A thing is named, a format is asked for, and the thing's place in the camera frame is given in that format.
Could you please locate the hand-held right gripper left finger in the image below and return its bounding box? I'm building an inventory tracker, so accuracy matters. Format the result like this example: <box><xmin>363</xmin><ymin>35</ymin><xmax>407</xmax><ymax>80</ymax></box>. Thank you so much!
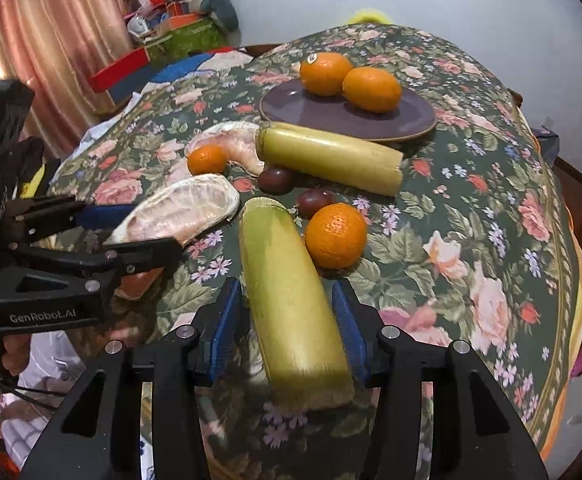
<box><xmin>18</xmin><ymin>277</ymin><xmax>244</xmax><ymax>480</ymax></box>

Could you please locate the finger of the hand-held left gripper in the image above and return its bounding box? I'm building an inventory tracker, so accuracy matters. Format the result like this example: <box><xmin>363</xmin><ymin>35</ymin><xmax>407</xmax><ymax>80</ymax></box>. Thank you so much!
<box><xmin>8</xmin><ymin>236</ymin><xmax>184</xmax><ymax>283</ymax></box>
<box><xmin>13</xmin><ymin>195</ymin><xmax>138</xmax><ymax>241</ymax></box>

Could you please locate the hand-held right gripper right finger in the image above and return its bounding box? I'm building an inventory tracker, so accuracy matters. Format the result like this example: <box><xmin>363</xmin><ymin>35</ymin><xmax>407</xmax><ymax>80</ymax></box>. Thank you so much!
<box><xmin>331</xmin><ymin>280</ymin><xmax>552</xmax><ymax>480</ymax></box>

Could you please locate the large peeled pomelo segment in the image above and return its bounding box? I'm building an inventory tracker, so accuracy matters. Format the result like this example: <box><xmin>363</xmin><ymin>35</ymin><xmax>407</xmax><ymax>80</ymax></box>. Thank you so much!
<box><xmin>105</xmin><ymin>173</ymin><xmax>242</xmax><ymax>247</ymax></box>

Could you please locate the peeled sugarcane piece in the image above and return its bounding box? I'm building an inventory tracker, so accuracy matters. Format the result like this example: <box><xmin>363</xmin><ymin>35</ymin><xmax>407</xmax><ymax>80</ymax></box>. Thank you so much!
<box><xmin>255</xmin><ymin>122</ymin><xmax>404</xmax><ymax>197</ymax></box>
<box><xmin>239</xmin><ymin>197</ymin><xmax>356</xmax><ymax>410</ymax></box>

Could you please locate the small tangerine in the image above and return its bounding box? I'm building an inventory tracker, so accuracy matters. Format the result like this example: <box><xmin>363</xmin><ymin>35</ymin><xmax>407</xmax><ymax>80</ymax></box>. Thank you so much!
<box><xmin>187</xmin><ymin>144</ymin><xmax>228</xmax><ymax>176</ymax></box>

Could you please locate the dark red plum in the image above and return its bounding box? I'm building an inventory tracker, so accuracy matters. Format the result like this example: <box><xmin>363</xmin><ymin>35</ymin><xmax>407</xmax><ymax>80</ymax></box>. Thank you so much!
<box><xmin>258</xmin><ymin>167</ymin><xmax>296</xmax><ymax>195</ymax></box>
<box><xmin>297</xmin><ymin>189</ymin><xmax>336</xmax><ymax>220</ymax></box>

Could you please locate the curved peeled pomelo segment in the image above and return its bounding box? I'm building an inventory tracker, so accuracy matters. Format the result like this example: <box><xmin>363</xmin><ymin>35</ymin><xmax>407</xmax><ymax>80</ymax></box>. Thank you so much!
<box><xmin>185</xmin><ymin>121</ymin><xmax>266</xmax><ymax>177</ymax></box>

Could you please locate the purple plate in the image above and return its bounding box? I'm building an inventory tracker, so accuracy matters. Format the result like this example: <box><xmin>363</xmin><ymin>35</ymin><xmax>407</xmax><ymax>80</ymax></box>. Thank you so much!
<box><xmin>259</xmin><ymin>80</ymin><xmax>438</xmax><ymax>143</ymax></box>

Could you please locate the person's left hand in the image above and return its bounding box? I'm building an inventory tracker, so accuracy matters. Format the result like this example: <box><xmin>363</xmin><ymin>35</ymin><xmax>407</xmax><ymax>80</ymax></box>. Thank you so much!
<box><xmin>2</xmin><ymin>332</ymin><xmax>32</xmax><ymax>377</ymax></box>

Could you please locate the red box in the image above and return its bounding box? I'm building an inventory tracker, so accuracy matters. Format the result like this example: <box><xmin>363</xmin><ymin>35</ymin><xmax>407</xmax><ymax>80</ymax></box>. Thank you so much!
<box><xmin>89</xmin><ymin>46</ymin><xmax>152</xmax><ymax>94</ymax></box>

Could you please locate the pink striped curtain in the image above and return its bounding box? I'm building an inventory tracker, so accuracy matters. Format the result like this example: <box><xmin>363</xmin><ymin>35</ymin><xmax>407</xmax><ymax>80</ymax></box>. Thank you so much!
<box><xmin>0</xmin><ymin>0</ymin><xmax>139</xmax><ymax>161</ymax></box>

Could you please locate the blue and white cloth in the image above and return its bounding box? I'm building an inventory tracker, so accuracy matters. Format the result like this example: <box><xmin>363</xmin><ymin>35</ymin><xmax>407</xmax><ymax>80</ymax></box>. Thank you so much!
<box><xmin>111</xmin><ymin>50</ymin><xmax>252</xmax><ymax>111</ymax></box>

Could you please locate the floral blanket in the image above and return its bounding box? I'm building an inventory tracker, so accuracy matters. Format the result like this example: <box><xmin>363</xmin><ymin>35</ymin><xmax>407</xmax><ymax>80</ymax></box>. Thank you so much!
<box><xmin>51</xmin><ymin>22</ymin><xmax>580</xmax><ymax>480</ymax></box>

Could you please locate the orange box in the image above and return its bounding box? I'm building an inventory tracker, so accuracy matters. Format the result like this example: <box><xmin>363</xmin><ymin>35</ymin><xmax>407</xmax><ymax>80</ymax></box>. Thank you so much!
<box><xmin>163</xmin><ymin>12</ymin><xmax>206</xmax><ymax>31</ymax></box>

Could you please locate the orange with sticker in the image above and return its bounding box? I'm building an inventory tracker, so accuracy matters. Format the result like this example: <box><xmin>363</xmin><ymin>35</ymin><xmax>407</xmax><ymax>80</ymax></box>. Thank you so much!
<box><xmin>299</xmin><ymin>52</ymin><xmax>354</xmax><ymax>97</ymax></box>

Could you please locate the grey backpack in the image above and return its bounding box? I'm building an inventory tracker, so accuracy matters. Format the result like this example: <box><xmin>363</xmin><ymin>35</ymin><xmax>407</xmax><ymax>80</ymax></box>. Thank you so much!
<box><xmin>531</xmin><ymin>125</ymin><xmax>562</xmax><ymax>162</ymax></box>

